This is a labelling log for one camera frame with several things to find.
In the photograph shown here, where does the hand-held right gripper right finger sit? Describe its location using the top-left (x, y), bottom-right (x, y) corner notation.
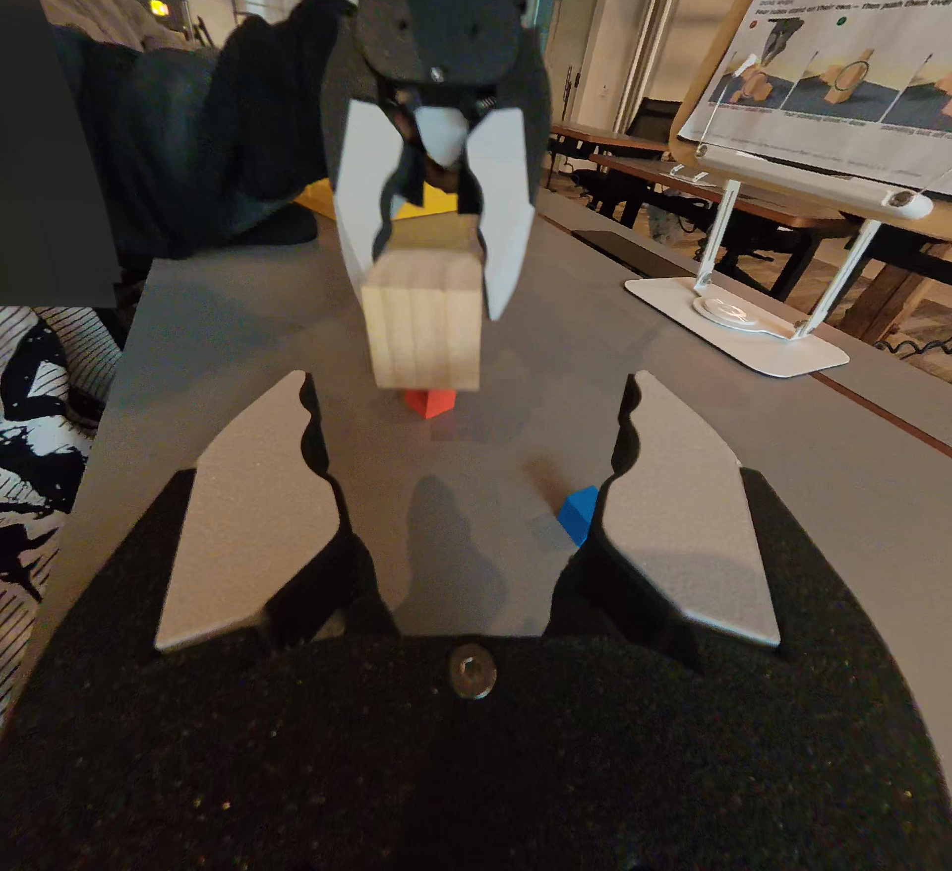
top-left (554, 372), bottom-right (783, 649)

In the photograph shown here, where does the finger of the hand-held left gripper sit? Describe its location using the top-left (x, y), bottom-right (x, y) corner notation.
top-left (462, 107), bottom-right (536, 323)
top-left (332, 98), bottom-right (415, 287)

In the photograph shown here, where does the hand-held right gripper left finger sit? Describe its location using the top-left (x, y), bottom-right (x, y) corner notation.
top-left (155, 372), bottom-right (382, 653)

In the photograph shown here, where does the tiny blue cube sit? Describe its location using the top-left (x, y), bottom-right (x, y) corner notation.
top-left (557, 485), bottom-right (602, 549)

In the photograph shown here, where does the large wooden cube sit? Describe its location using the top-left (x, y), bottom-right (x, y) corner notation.
top-left (360, 214), bottom-right (487, 393)

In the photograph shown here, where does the small red cube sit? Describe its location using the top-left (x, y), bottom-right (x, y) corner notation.
top-left (404, 388), bottom-right (459, 420)

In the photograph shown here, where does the person's left forearm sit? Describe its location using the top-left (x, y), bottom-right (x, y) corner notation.
top-left (53, 0), bottom-right (358, 269)

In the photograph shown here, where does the yellow plastic bin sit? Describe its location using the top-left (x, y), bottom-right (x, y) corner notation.
top-left (295, 178), bottom-right (462, 225)

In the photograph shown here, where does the white instruction sheet stand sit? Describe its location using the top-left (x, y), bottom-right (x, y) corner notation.
top-left (670, 0), bottom-right (952, 240)

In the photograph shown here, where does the long wooden office table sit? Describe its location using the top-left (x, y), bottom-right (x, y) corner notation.
top-left (588, 154), bottom-right (952, 344)

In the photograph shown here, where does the printed instruction sheet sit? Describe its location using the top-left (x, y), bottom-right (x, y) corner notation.
top-left (680, 0), bottom-right (952, 195)

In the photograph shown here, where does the black cable slot lid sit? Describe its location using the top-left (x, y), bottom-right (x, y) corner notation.
top-left (573, 230), bottom-right (700, 281)

